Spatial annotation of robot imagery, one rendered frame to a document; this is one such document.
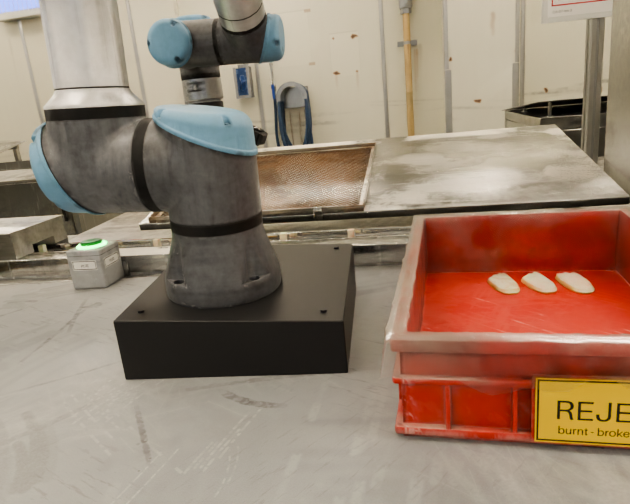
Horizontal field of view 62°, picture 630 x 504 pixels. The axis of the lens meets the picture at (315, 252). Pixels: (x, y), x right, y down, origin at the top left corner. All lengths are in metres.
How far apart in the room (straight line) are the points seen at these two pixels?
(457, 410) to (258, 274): 0.30
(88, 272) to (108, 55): 0.50
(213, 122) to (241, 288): 0.20
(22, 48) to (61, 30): 5.26
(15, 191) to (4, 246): 2.76
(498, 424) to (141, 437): 0.34
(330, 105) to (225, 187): 4.17
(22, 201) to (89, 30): 3.36
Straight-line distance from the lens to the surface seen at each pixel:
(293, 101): 4.76
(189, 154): 0.62
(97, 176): 0.67
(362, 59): 4.74
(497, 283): 0.84
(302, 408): 0.57
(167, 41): 0.95
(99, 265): 1.06
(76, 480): 0.55
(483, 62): 4.45
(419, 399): 0.50
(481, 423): 0.51
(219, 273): 0.64
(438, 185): 1.26
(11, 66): 6.03
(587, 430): 0.51
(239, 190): 0.63
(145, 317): 0.66
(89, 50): 0.69
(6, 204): 4.10
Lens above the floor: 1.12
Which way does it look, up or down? 16 degrees down
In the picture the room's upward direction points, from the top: 6 degrees counter-clockwise
